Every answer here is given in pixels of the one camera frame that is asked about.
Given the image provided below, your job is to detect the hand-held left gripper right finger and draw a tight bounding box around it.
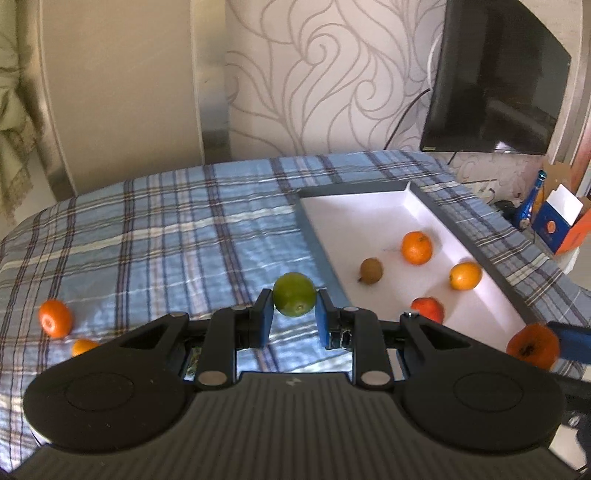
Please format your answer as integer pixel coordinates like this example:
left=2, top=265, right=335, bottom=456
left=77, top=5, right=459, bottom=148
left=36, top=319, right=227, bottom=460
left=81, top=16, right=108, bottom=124
left=315, top=288, right=509, bottom=387

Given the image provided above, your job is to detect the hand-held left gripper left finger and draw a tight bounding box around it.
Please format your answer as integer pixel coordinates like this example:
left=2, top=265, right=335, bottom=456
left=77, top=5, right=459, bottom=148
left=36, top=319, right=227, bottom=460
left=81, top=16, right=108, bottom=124
left=92, top=288, right=274, bottom=387

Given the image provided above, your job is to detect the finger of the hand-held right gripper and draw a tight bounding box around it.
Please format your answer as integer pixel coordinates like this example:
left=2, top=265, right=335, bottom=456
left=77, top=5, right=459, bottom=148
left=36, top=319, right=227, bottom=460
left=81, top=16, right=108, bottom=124
left=546, top=322, right=591, bottom=365

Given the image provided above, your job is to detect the large green lime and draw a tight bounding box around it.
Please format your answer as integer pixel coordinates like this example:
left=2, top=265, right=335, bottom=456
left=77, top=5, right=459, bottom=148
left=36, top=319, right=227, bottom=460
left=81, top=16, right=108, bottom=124
left=272, top=272, right=317, bottom=318

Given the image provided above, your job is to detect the red-orange persimmon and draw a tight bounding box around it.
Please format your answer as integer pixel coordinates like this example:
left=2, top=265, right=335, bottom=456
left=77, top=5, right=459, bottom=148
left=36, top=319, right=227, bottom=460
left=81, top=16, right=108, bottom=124
left=506, top=323, right=561, bottom=370

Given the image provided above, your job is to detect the brown kiwi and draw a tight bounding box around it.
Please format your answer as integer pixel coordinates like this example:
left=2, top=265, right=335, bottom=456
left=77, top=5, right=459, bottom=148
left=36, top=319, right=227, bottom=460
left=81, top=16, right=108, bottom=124
left=358, top=257, right=384, bottom=285

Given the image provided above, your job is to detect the red apple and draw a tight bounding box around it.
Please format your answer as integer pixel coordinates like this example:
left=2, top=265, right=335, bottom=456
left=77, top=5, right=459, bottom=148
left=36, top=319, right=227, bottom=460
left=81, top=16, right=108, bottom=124
left=410, top=296, right=445, bottom=325

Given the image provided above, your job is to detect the white cardboard box dark rim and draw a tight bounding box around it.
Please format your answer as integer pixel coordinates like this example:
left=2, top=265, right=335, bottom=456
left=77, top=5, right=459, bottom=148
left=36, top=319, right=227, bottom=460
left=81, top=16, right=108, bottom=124
left=294, top=181, right=559, bottom=365

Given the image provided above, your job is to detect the orange tangerine with stem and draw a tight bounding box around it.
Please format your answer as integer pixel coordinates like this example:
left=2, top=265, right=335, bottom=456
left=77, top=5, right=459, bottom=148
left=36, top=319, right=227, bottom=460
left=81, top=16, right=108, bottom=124
left=401, top=231, right=434, bottom=266

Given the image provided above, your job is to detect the yellow-orange citrus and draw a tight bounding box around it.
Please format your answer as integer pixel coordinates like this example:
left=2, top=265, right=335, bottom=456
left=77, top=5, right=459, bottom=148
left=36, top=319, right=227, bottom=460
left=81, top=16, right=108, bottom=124
left=449, top=261, right=483, bottom=291

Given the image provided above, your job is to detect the round orange mandarin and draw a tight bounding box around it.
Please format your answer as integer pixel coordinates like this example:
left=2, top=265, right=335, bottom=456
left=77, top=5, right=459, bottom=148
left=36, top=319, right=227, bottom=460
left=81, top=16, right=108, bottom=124
left=71, top=338, right=101, bottom=357

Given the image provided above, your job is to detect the blue and orange carton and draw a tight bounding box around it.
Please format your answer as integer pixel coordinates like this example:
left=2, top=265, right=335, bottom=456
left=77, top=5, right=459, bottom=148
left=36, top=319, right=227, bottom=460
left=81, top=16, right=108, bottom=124
left=531, top=161, right=591, bottom=257

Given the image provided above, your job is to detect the blue plaid bedsheet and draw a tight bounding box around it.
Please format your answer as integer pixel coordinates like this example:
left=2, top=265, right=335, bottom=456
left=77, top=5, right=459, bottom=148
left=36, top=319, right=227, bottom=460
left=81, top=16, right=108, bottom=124
left=0, top=150, right=591, bottom=474

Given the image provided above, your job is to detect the blue glass bottle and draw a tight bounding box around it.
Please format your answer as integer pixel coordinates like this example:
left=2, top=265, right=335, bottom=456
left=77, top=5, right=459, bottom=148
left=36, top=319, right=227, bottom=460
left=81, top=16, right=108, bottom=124
left=515, top=170, right=548, bottom=232

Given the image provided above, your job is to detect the silver metal pillar trim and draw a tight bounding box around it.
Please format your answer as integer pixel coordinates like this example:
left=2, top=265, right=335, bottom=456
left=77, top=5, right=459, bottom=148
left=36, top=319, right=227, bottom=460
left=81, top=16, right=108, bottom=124
left=194, top=0, right=232, bottom=163

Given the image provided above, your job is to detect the black flat television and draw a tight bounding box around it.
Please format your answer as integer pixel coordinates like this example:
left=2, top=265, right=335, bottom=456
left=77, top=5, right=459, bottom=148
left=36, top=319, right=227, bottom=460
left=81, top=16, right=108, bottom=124
left=420, top=0, right=573, bottom=155

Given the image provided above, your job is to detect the beige knotted curtain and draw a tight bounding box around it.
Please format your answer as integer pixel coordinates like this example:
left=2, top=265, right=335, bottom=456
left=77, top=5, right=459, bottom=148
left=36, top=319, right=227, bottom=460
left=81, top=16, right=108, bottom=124
left=0, top=0, right=47, bottom=222

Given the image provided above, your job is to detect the white wall outlet strip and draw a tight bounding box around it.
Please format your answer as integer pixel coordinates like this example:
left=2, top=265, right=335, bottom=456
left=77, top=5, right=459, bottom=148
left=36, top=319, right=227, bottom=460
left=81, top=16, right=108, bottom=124
left=473, top=180, right=502, bottom=200

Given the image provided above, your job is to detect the black television cable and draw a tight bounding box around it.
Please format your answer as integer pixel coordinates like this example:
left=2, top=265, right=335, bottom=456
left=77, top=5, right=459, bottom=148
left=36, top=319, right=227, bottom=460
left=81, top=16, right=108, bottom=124
left=382, top=88, right=435, bottom=151

